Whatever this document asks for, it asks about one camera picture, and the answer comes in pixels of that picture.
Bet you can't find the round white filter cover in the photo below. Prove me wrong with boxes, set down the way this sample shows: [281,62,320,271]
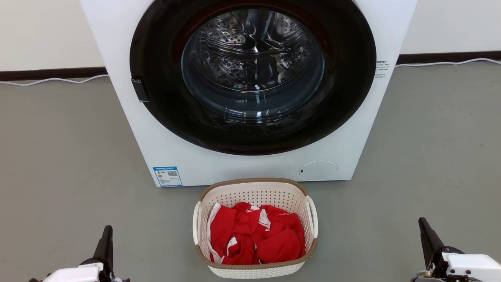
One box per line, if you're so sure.
[299,160,338,181]

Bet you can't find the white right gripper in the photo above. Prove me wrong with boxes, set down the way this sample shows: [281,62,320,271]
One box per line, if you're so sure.
[411,217,501,282]

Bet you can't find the white floor cable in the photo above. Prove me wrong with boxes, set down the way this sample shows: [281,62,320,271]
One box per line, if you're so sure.
[395,58,501,69]
[0,74,110,87]

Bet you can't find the white front-load washing machine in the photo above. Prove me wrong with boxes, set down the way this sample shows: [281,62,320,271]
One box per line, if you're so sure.
[79,0,418,188]

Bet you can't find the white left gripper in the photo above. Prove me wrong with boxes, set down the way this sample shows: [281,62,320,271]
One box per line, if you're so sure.
[41,225,118,282]

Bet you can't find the beige perforated plastic laundry basket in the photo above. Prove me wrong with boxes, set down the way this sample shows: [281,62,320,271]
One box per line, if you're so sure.
[192,178,319,279]

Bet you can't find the round black glass washer door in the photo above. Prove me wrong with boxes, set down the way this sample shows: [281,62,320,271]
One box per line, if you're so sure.
[130,0,377,156]

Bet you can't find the red garment with white stripes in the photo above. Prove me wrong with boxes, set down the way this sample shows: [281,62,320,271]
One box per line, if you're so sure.
[206,202,306,265]

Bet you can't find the blue energy label sticker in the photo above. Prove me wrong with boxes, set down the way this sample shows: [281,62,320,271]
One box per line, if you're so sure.
[153,166,183,187]

